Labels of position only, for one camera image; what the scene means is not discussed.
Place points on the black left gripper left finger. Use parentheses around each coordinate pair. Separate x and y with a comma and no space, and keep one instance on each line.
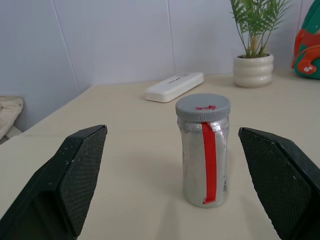
(75,175)

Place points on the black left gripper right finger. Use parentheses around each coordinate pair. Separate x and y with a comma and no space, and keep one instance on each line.
(280,180)

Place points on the silver metal can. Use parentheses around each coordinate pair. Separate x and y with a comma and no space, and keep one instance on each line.
(192,175)

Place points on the small white round cap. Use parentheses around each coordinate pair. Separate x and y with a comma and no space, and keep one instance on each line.
(200,102)

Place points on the beige cloth bundle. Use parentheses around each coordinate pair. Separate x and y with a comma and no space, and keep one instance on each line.
(8,112)

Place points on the cream ribbed plant pot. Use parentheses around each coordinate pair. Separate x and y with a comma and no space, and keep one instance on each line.
(252,72)

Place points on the white oblong plastic case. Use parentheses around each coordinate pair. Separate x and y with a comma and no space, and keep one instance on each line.
(172,86)

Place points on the teal dinosaur backpack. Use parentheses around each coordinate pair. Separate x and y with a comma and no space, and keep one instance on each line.
(310,50)

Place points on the green palm plant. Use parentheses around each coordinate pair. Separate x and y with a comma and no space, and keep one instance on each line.
(255,20)

